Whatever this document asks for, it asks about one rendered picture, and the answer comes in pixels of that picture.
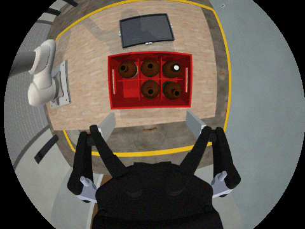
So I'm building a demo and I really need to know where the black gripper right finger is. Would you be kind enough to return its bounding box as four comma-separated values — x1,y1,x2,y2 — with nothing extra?
165,110,241,198

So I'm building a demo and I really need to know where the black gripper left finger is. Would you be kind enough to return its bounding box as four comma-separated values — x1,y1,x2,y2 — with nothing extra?
67,112,143,203

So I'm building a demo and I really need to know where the red plastic crate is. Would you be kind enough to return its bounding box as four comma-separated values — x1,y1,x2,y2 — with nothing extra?
108,51,193,109

